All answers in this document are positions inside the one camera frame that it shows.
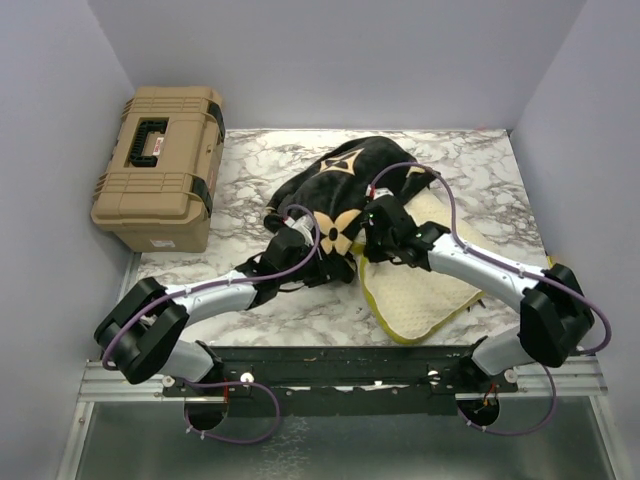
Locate white pillow yellow edge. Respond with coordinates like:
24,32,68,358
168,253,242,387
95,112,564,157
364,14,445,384
349,192,491,346

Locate yellow handled pliers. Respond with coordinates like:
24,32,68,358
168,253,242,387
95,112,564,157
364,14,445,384
467,299,487,311

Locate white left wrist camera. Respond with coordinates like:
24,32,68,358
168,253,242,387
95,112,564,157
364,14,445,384
284,215,315,247

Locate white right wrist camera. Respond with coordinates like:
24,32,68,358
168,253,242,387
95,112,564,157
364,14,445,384
365,184,393,201

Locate black mounting rail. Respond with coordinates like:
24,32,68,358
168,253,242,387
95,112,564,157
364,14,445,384
163,346,517,417

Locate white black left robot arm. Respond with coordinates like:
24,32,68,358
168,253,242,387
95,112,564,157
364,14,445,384
94,227,356,395

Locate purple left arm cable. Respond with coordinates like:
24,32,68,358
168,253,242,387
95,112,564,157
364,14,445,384
101,203,321,371

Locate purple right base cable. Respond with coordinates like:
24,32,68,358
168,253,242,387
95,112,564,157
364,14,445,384
457,362,559,437

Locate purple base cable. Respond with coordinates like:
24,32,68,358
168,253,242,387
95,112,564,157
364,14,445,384
457,362,559,437
182,379,281,445

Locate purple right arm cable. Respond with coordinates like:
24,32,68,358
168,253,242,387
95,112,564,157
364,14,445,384
368,162,614,357

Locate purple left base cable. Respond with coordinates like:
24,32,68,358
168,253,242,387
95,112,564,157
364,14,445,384
182,379,281,445

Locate tan plastic tool case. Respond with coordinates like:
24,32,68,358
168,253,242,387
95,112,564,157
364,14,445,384
91,86,226,253

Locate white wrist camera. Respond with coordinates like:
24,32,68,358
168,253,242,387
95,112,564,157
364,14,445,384
365,184,393,201
284,215,315,247

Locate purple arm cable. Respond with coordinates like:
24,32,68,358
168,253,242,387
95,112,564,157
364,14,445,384
101,203,321,371
368,162,614,357

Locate black yellow flower pillowcase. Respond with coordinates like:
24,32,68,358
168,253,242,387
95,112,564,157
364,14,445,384
264,136,436,288

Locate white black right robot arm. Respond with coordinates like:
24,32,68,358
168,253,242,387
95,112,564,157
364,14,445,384
363,195,595,391

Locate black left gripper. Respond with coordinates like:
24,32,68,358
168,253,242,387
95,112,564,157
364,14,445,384
279,239,347,288

